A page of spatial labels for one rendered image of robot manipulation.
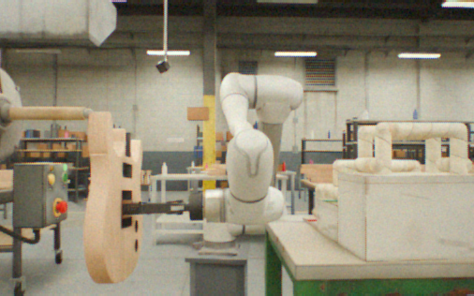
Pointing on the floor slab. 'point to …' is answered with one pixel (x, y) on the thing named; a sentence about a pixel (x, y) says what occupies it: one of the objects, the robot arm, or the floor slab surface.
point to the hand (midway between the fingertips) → (128, 208)
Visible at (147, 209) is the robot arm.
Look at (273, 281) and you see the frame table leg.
